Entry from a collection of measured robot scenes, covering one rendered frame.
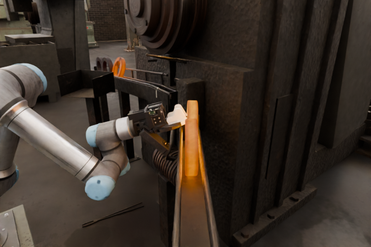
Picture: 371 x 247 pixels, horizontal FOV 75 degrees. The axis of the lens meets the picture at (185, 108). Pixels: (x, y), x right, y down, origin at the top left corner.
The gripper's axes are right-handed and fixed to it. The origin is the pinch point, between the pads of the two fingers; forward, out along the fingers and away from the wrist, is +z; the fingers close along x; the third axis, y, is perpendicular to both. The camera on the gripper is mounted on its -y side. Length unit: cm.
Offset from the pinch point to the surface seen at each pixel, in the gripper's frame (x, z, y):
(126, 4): 49, -19, 43
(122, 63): 102, -46, 11
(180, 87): 26.7, -3.4, 3.7
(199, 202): -29.9, -1.3, -8.2
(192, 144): -21.8, 0.1, 2.5
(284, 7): 18, 41, 25
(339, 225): 25, 60, -92
